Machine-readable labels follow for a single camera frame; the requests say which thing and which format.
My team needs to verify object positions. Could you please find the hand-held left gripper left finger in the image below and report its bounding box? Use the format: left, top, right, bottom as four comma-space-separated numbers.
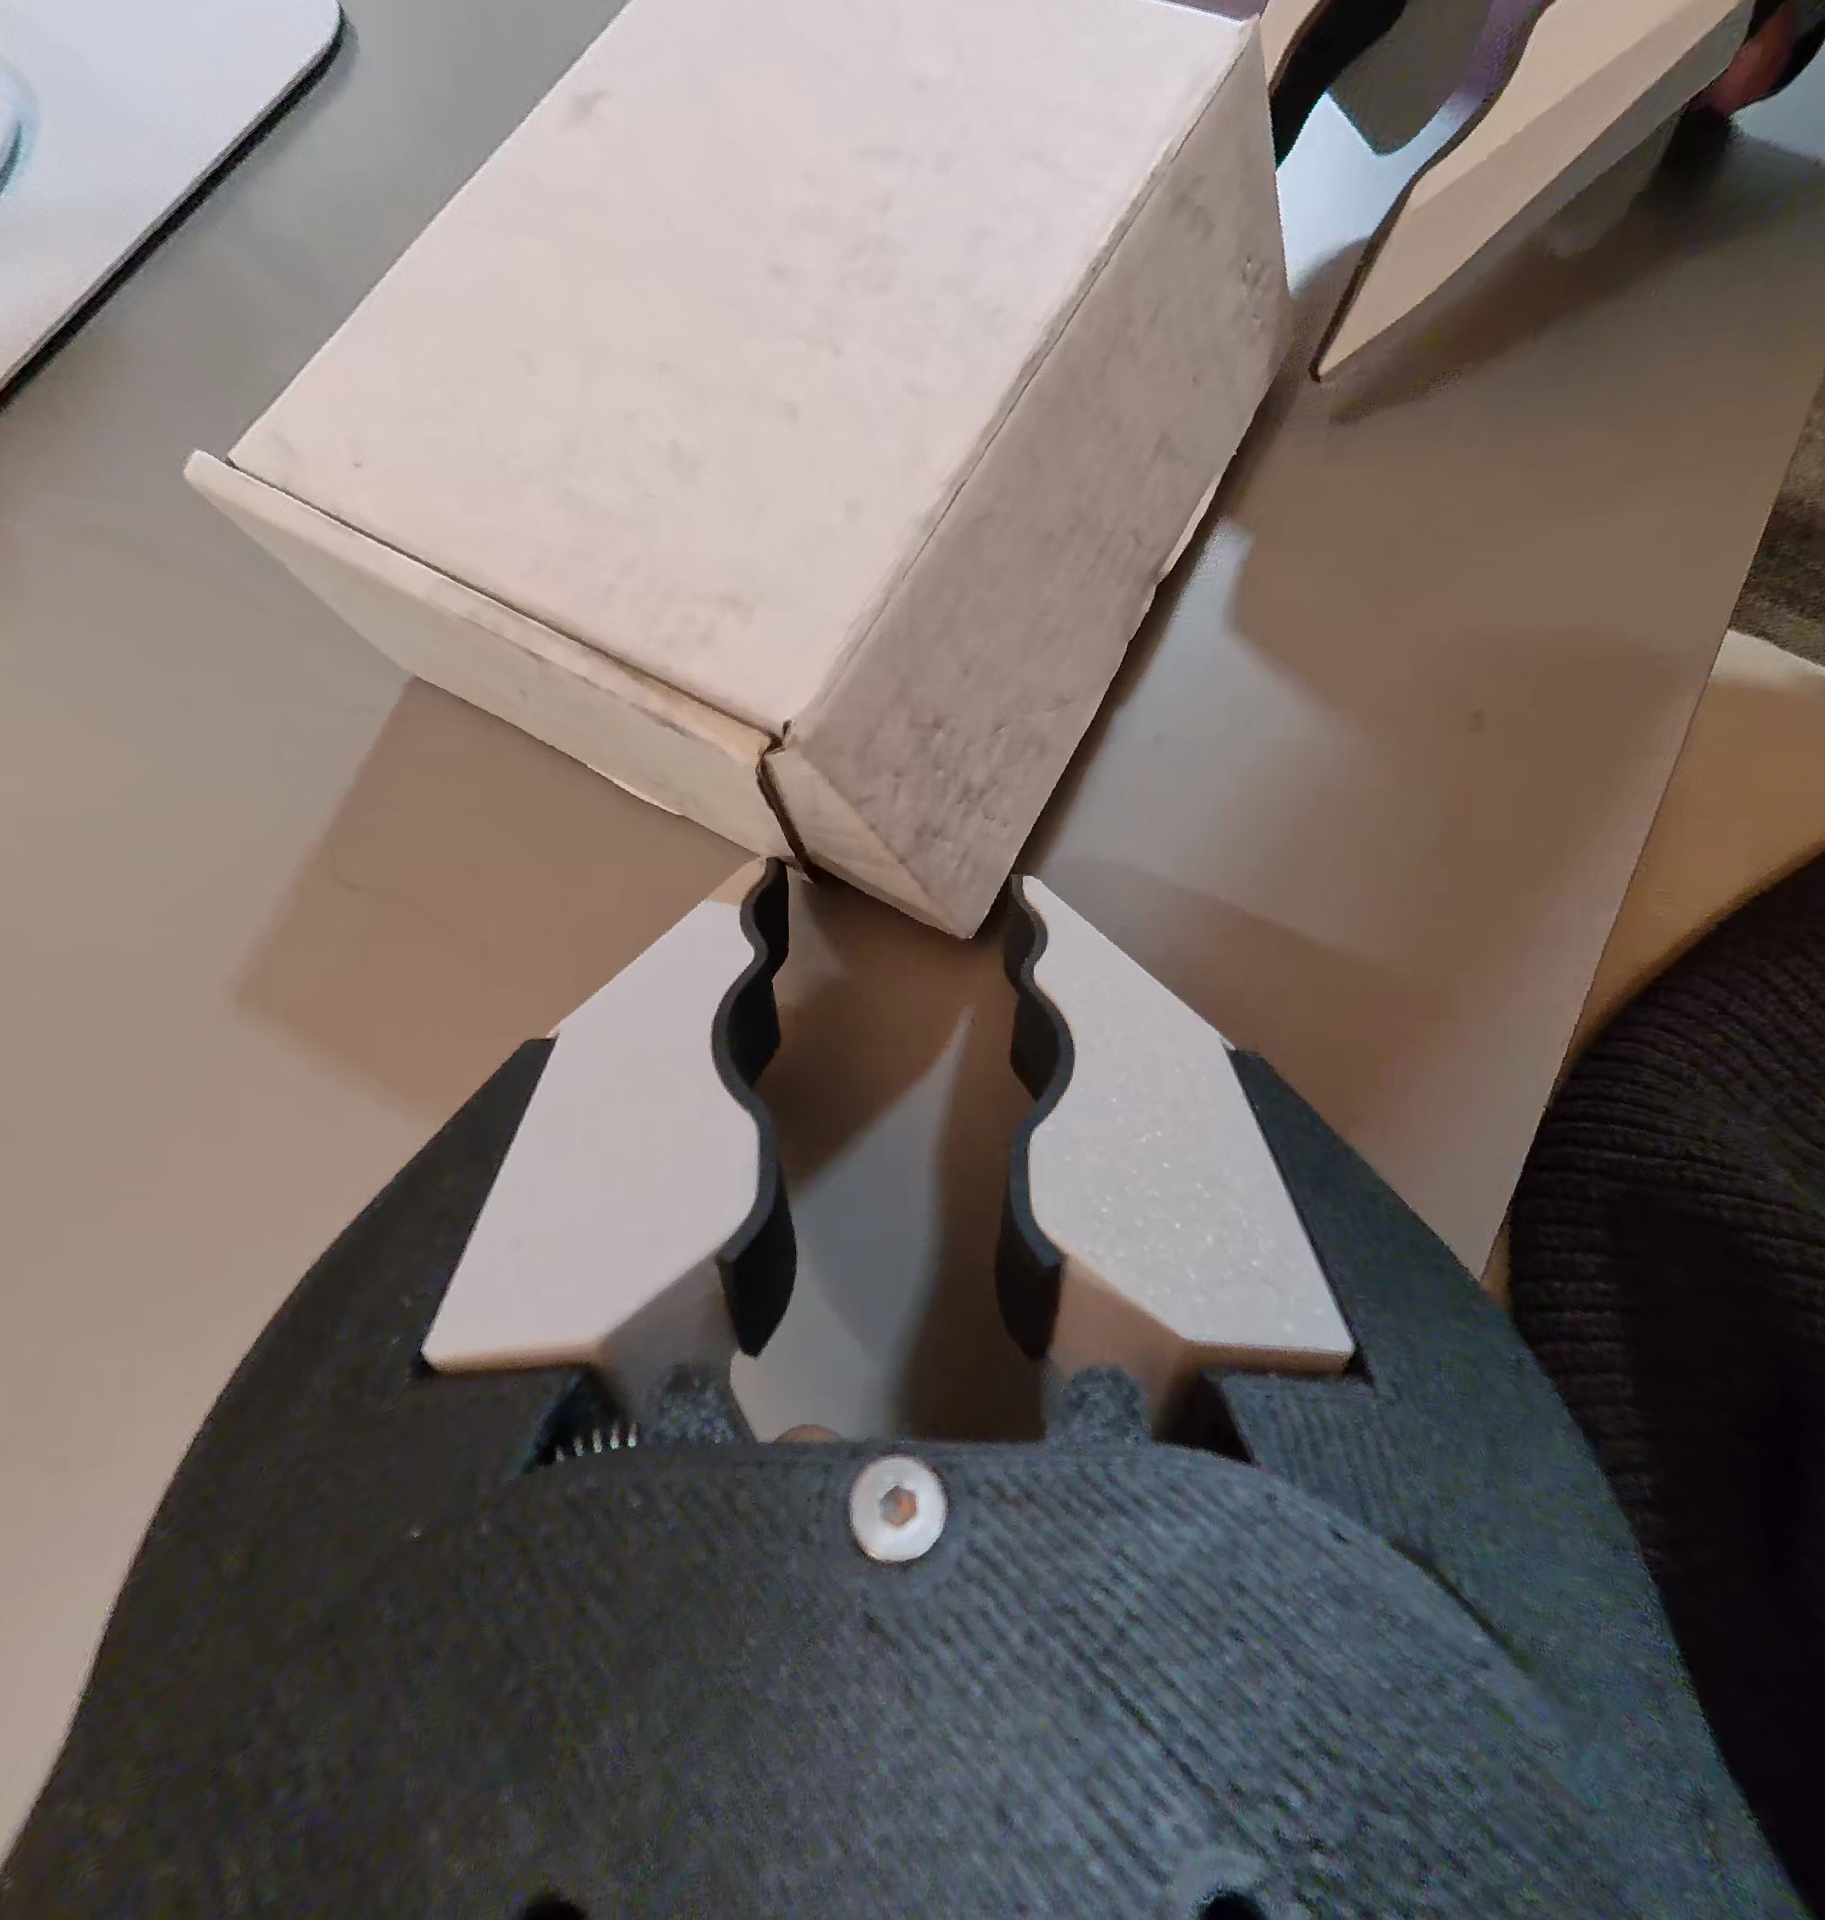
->
422, 857, 797, 1374

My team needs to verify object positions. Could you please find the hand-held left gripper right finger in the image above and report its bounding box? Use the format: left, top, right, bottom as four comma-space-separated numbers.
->
995, 874, 1358, 1429

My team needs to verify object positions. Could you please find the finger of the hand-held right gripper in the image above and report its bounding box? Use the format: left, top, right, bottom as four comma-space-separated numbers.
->
1263, 0, 1531, 160
1307, 0, 1757, 388

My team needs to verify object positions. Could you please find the white cardboard mailer box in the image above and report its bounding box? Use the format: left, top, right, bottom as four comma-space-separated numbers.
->
184, 0, 1296, 942

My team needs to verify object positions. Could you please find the grey desk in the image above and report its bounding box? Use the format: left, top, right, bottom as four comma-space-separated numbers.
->
0, 0, 1825, 1861

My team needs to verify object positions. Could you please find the person's right hand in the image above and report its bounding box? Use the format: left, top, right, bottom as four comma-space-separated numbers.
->
1698, 0, 1825, 122

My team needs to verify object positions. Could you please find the white document stand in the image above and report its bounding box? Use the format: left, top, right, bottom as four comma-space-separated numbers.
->
0, 0, 347, 448

